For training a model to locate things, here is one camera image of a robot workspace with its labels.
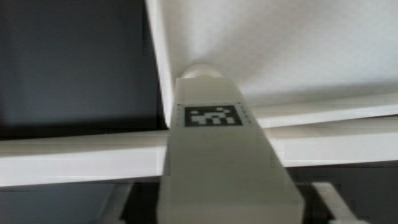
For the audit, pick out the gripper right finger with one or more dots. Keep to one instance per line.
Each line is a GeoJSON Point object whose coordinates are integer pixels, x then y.
{"type": "Point", "coordinates": [342, 216]}

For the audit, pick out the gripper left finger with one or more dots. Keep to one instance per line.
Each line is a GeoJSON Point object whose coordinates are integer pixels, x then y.
{"type": "Point", "coordinates": [115, 204]}

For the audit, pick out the white desk leg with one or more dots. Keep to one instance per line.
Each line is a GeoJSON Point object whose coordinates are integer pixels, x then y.
{"type": "Point", "coordinates": [225, 185]}

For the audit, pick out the white desk tabletop tray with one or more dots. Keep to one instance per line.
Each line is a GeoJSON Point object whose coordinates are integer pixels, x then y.
{"type": "Point", "coordinates": [305, 50]}

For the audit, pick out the white L-shaped fence wall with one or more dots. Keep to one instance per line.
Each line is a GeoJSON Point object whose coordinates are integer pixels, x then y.
{"type": "Point", "coordinates": [117, 156]}

